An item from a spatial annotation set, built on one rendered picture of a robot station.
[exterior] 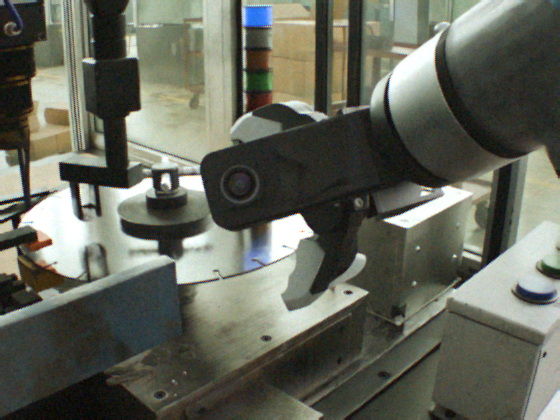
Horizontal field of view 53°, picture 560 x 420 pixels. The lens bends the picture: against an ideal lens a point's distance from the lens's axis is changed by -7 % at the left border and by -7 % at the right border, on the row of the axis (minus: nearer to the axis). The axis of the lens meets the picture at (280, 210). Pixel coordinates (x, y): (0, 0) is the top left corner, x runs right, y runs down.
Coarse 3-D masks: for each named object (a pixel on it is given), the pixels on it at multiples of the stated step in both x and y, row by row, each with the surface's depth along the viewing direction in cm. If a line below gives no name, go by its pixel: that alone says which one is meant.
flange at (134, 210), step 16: (144, 192) 68; (192, 192) 67; (128, 208) 63; (144, 208) 62; (160, 208) 62; (176, 208) 62; (192, 208) 63; (208, 208) 63; (128, 224) 60; (144, 224) 59; (160, 224) 59; (176, 224) 59; (192, 224) 60
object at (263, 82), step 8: (248, 72) 86; (256, 72) 85; (264, 72) 86; (248, 80) 86; (256, 80) 86; (264, 80) 86; (248, 88) 87; (256, 88) 86; (264, 88) 87; (272, 88) 88
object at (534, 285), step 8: (520, 280) 58; (528, 280) 58; (536, 280) 58; (544, 280) 58; (520, 288) 57; (528, 288) 57; (536, 288) 57; (544, 288) 56; (552, 288) 56; (528, 296) 56; (536, 296) 56; (544, 296) 56; (552, 296) 56
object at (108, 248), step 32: (64, 192) 71; (128, 192) 71; (32, 224) 61; (64, 224) 61; (96, 224) 61; (288, 224) 61; (64, 256) 54; (96, 256) 54; (128, 256) 54; (192, 256) 54; (224, 256) 54; (256, 256) 54; (288, 256) 55
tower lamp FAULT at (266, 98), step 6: (246, 96) 87; (252, 96) 87; (258, 96) 87; (264, 96) 87; (270, 96) 88; (246, 102) 88; (252, 102) 87; (258, 102) 87; (264, 102) 87; (270, 102) 88; (246, 108) 88; (252, 108) 88
